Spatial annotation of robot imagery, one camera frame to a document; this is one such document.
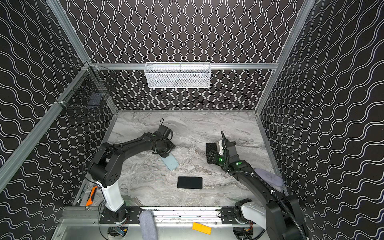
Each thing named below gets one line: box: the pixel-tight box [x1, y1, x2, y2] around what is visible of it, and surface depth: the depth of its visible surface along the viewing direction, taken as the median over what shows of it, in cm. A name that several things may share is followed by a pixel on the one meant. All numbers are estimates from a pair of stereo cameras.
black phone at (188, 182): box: [177, 176, 203, 190], surface depth 87 cm
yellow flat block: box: [192, 222, 212, 235], surface depth 72 cm
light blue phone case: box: [160, 152, 180, 171], surface depth 95 cm
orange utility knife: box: [85, 186, 98, 207], surface depth 81 cm
